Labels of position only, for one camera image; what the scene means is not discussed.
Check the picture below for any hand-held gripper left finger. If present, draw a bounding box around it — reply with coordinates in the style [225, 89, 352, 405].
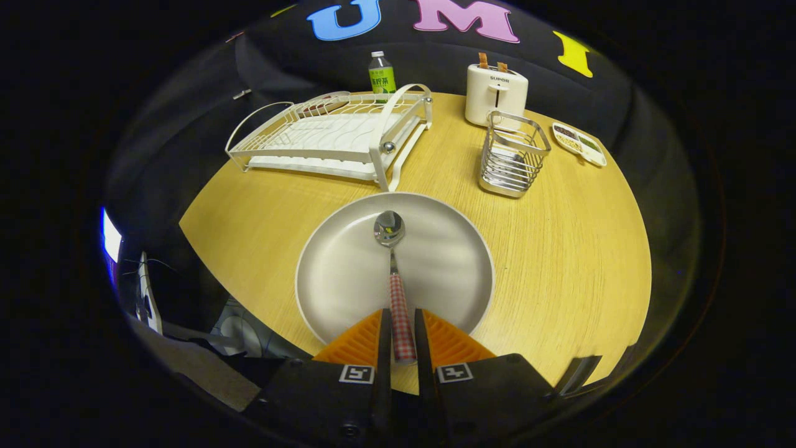
[246, 308, 394, 448]

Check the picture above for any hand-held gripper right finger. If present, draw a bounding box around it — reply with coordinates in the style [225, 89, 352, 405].
[414, 308, 557, 448]

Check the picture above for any spoon with red checkered handle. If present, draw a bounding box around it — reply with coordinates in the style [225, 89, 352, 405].
[374, 210, 418, 365]

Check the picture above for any white round plate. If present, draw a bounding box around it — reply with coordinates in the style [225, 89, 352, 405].
[295, 192, 496, 346]

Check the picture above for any metal wire basket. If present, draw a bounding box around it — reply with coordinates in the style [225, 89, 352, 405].
[478, 110, 552, 199]

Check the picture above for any white wire dish rack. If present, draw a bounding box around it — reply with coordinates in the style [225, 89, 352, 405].
[225, 83, 433, 192]

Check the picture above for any small plate with red food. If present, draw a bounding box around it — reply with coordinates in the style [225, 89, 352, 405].
[297, 91, 352, 116]

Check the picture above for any white divided dish with beans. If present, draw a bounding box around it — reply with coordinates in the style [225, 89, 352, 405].
[552, 121, 608, 167]

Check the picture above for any grey flat panel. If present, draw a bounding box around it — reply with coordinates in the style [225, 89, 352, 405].
[127, 314, 262, 413]

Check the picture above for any white toaster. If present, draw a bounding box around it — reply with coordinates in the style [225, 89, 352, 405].
[465, 62, 529, 128]

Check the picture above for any green label drink bottle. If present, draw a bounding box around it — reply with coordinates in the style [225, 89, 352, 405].
[369, 51, 397, 95]

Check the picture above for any bright white screen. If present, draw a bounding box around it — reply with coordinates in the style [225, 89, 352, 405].
[101, 207, 123, 263]

